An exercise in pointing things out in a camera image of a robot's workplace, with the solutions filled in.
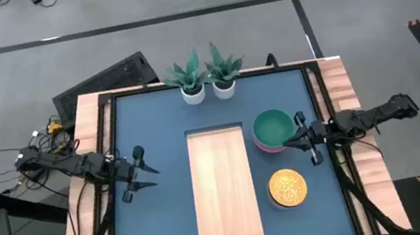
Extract orange bowl yellow inside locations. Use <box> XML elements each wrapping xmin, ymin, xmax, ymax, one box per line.
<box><xmin>266</xmin><ymin>165</ymin><xmax>310</xmax><ymax>211</ymax></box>

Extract black table frame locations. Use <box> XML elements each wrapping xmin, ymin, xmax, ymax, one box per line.
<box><xmin>81</xmin><ymin>57</ymin><xmax>362</xmax><ymax>235</ymax></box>

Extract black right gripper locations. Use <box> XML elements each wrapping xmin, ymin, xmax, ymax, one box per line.
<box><xmin>278</xmin><ymin>106</ymin><xmax>337</xmax><ymax>171</ymax></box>

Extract black perforated panel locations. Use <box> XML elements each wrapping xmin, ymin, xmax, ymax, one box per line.
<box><xmin>46</xmin><ymin>49</ymin><xmax>166</xmax><ymax>131</ymax></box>

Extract green bowl striped outside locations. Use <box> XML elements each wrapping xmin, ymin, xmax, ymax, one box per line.
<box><xmin>249</xmin><ymin>106</ymin><xmax>298</xmax><ymax>152</ymax></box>

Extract blue table mat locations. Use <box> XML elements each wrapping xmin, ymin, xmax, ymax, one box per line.
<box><xmin>88</xmin><ymin>63</ymin><xmax>357</xmax><ymax>235</ymax></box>

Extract pink bowl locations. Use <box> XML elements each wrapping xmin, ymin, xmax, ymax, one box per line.
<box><xmin>253</xmin><ymin>130</ymin><xmax>289</xmax><ymax>157</ymax></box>

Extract yellow cable connector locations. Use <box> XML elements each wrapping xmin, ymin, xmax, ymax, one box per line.
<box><xmin>46</xmin><ymin>119</ymin><xmax>65</xmax><ymax>135</ymax></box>

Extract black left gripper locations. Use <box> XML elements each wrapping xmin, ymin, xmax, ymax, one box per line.
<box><xmin>108</xmin><ymin>143</ymin><xmax>165</xmax><ymax>204</ymax></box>

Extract black clamp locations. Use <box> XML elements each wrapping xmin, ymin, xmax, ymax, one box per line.
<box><xmin>264</xmin><ymin>51</ymin><xmax>281</xmax><ymax>71</ymax></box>

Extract snake plant white pot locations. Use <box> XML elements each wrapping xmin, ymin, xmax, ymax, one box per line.
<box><xmin>158</xmin><ymin>47</ymin><xmax>213</xmax><ymax>110</ymax></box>
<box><xmin>201</xmin><ymin>37</ymin><xmax>250</xmax><ymax>102</ymax></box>

